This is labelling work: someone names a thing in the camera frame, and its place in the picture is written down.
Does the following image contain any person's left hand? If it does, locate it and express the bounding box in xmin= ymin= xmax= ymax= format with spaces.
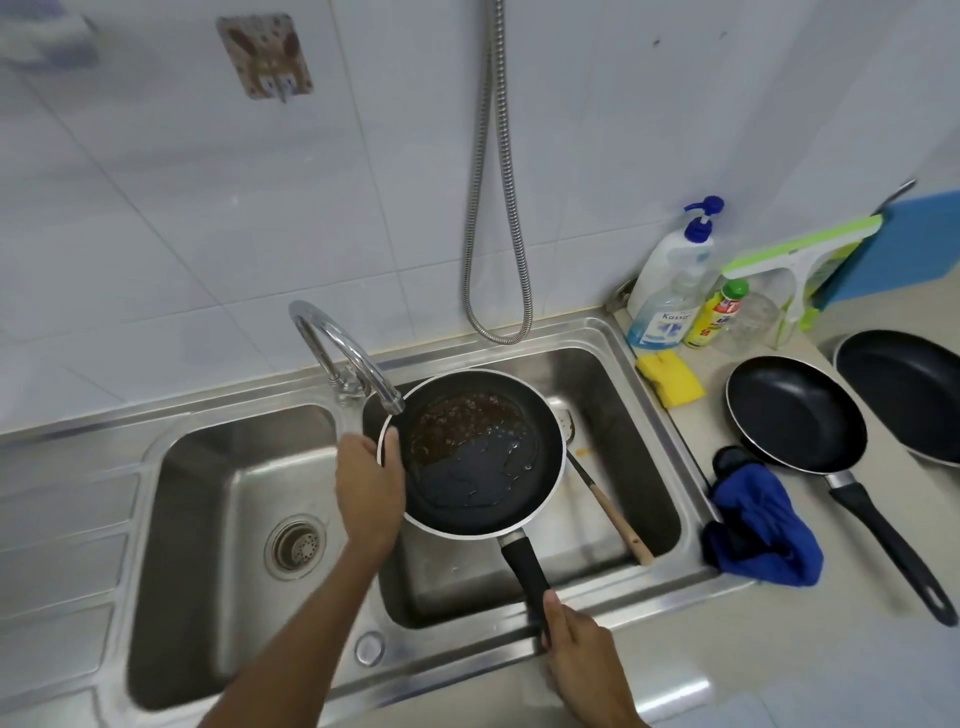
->
xmin=333 ymin=427 xmax=410 ymax=556

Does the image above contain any person's right hand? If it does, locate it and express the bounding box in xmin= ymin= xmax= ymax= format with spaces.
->
xmin=541 ymin=588 xmax=639 ymax=721

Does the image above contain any large black frying pan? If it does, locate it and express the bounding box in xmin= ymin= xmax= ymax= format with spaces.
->
xmin=376 ymin=368 xmax=568 ymax=650

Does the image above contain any metal spatula wooden handle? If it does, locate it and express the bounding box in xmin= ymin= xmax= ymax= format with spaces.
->
xmin=558 ymin=408 xmax=656 ymax=568

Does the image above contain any blue microfibre cloth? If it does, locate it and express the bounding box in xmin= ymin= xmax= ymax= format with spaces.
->
xmin=701 ymin=446 xmax=825 ymax=589

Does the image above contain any yellow sponge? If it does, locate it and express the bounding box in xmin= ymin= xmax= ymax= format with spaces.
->
xmin=635 ymin=350 xmax=706 ymax=410

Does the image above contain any small black frying pan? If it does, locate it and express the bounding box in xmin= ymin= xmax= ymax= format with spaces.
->
xmin=724 ymin=354 xmax=960 ymax=628

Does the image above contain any medium black frying pan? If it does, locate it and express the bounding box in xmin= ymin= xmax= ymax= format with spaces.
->
xmin=832 ymin=329 xmax=960 ymax=470

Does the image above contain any person's left forearm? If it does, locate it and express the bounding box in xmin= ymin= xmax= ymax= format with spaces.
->
xmin=198 ymin=543 xmax=391 ymax=728

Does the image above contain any metal sink strainer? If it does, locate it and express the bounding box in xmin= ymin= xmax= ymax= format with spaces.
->
xmin=263 ymin=513 xmax=329 ymax=583

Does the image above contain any chrome faucet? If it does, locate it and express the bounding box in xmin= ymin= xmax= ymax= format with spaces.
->
xmin=288 ymin=299 xmax=407 ymax=415

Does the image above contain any stainless steel double sink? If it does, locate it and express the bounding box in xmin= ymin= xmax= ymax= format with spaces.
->
xmin=0 ymin=314 xmax=755 ymax=728

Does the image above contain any clear pump soap bottle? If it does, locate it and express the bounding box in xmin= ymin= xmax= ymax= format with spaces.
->
xmin=626 ymin=195 xmax=725 ymax=352

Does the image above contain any small yellow bottle green cap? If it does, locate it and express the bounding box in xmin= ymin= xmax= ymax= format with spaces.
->
xmin=683 ymin=278 xmax=751 ymax=350

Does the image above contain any clear glass cup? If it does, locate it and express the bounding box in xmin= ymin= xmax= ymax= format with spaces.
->
xmin=716 ymin=290 xmax=781 ymax=358

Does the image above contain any green knife block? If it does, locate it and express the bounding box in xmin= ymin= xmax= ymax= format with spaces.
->
xmin=798 ymin=251 xmax=860 ymax=331

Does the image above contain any green white squeegee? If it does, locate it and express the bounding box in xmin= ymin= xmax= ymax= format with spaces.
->
xmin=721 ymin=215 xmax=885 ymax=350

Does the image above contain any blue cutting board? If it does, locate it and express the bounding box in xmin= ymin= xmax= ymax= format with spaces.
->
xmin=813 ymin=189 xmax=960 ymax=313

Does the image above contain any metal shower hose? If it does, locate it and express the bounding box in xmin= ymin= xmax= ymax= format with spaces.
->
xmin=461 ymin=0 xmax=535 ymax=346

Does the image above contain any brown adhesive wall hook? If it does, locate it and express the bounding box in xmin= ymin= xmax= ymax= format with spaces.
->
xmin=216 ymin=12 xmax=315 ymax=104

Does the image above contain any white wall shelf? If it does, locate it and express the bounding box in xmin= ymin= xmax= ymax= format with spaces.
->
xmin=0 ymin=11 xmax=103 ymax=73

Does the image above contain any knife with metal handle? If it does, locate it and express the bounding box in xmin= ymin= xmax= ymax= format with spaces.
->
xmin=873 ymin=178 xmax=918 ymax=215

